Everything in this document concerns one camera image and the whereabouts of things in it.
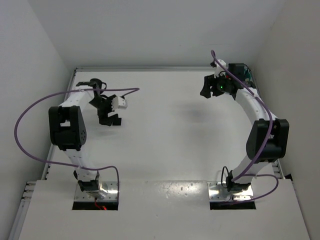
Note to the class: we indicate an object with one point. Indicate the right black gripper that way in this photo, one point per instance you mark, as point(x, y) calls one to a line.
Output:
point(211, 85)

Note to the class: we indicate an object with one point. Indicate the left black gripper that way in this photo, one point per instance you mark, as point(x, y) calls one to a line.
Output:
point(105, 116)

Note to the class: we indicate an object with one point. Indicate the black square lego plate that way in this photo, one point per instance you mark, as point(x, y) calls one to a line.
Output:
point(117, 121)

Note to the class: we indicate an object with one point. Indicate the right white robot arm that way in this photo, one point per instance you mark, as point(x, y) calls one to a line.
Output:
point(267, 140)

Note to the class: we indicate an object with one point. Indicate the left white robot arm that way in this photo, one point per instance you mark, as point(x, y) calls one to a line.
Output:
point(68, 131)

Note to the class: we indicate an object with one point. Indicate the teal divided round container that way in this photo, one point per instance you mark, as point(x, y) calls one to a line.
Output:
point(247, 74)

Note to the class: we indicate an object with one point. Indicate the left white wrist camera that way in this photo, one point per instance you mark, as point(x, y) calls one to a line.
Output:
point(119, 103)

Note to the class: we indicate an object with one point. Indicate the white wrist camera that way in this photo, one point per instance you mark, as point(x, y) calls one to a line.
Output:
point(119, 103)
point(221, 67)

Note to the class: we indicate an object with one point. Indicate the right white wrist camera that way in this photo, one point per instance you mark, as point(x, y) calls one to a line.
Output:
point(221, 67)

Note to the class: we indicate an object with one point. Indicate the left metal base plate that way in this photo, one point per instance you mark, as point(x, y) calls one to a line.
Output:
point(108, 193)

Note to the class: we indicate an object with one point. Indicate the metal base plate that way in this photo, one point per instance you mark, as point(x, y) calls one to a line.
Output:
point(108, 193)
point(218, 193)

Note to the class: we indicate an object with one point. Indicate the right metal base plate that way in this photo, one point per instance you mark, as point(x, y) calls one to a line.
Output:
point(218, 193)

